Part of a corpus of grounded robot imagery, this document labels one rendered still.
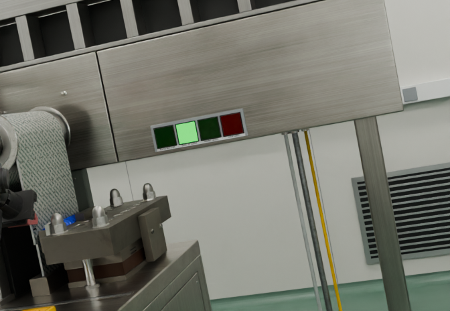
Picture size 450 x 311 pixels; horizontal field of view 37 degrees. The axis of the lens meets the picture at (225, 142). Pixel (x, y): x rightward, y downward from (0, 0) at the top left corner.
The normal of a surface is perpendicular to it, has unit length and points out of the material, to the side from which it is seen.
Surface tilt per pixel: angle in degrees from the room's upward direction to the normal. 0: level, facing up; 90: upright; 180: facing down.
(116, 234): 90
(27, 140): 90
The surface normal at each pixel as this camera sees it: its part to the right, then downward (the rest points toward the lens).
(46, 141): 0.96, -0.17
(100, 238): -0.22, 0.10
